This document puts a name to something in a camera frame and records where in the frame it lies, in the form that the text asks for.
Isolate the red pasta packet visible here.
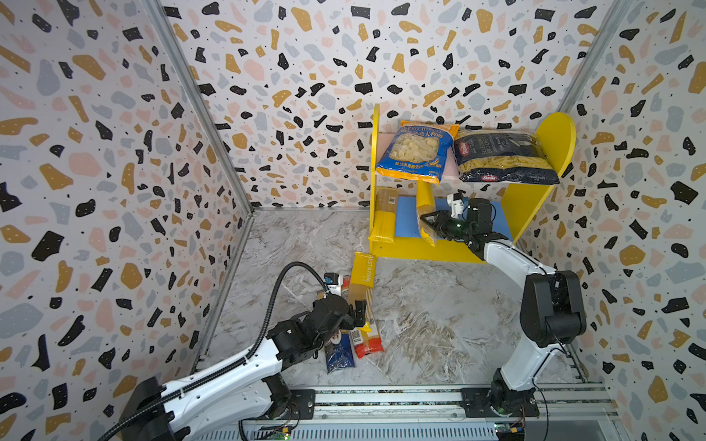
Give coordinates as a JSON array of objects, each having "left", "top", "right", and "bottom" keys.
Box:
[{"left": 349, "top": 321, "right": 384, "bottom": 359}]

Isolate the black corrugated cable hose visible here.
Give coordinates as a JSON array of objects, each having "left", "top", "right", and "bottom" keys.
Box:
[{"left": 96, "top": 261, "right": 332, "bottom": 441}]

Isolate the dark blue pasta bag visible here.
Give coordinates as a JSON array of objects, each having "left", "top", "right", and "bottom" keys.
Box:
[{"left": 324, "top": 331, "right": 355, "bottom": 374}]

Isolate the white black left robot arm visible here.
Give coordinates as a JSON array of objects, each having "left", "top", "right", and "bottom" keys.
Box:
[{"left": 102, "top": 294, "right": 368, "bottom": 440}]

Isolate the black penne pasta bag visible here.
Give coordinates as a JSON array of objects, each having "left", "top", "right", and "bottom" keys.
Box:
[{"left": 453, "top": 130, "right": 559, "bottom": 186}]

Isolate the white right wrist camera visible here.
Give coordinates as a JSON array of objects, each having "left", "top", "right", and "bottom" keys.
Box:
[{"left": 447, "top": 192, "right": 465, "bottom": 220}]

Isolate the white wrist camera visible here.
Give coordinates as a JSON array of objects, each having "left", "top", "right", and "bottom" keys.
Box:
[
  {"left": 447, "top": 192, "right": 465, "bottom": 220},
  {"left": 324, "top": 272, "right": 344, "bottom": 296}
]

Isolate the blue orecchiette pasta bag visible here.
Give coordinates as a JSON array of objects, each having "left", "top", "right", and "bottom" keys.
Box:
[{"left": 376, "top": 121, "right": 460, "bottom": 184}]

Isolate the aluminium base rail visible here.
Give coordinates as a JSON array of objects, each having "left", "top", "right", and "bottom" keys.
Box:
[{"left": 211, "top": 384, "right": 629, "bottom": 440}]

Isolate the yellow spaghetti bag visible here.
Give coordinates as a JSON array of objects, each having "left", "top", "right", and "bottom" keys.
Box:
[{"left": 370, "top": 187, "right": 399, "bottom": 244}]

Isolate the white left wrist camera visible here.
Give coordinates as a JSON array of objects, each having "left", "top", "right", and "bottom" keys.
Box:
[{"left": 324, "top": 272, "right": 344, "bottom": 296}]

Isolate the clear yellow spaghetti packet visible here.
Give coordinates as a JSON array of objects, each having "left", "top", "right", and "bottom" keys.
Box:
[{"left": 417, "top": 181, "right": 437, "bottom": 247}]

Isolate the yellow spaghetti box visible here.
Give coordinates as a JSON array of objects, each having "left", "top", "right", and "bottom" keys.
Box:
[{"left": 347, "top": 252, "right": 376, "bottom": 325}]

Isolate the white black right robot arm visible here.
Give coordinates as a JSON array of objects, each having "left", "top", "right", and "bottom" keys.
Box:
[{"left": 419, "top": 196, "right": 586, "bottom": 416}]

